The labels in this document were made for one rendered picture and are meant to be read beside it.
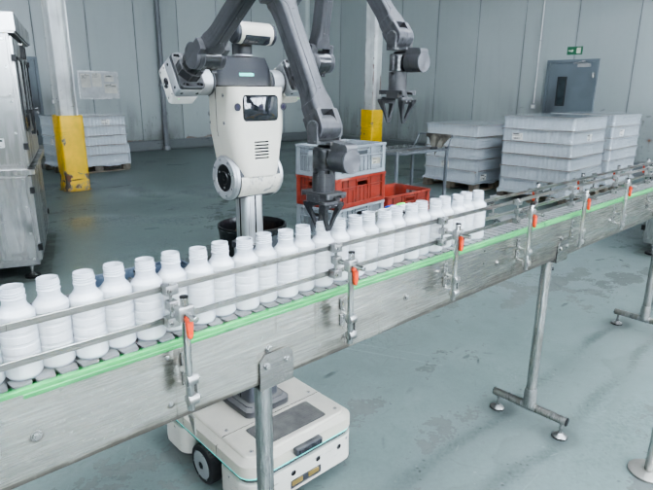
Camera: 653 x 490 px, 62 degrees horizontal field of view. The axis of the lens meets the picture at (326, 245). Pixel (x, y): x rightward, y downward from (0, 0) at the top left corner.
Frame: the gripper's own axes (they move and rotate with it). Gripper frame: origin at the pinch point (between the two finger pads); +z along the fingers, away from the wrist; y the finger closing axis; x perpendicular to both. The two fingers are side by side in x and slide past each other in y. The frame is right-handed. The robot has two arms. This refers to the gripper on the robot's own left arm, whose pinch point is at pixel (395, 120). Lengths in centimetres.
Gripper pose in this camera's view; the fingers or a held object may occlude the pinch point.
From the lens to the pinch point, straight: 177.3
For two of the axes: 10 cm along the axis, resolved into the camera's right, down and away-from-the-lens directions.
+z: -0.1, 9.6, 2.7
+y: -6.7, -2.1, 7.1
